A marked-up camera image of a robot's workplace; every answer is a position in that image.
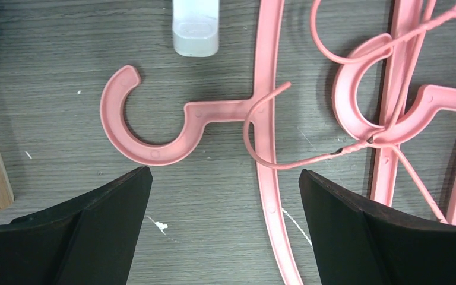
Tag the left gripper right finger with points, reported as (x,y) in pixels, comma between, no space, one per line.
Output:
(360,241)

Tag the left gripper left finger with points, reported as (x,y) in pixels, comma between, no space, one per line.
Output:
(89,239)

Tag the pink wire hanger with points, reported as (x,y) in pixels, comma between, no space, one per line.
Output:
(411,20)
(310,157)

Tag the left thick pink hanger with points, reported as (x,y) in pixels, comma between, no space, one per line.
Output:
(198,115)

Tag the thick pink hanger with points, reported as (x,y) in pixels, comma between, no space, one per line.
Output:
(385,171)
(198,115)

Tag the right thick pink hanger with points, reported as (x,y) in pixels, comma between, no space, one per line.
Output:
(385,171)

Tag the white metal clothes rack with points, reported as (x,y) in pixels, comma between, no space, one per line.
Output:
(195,27)

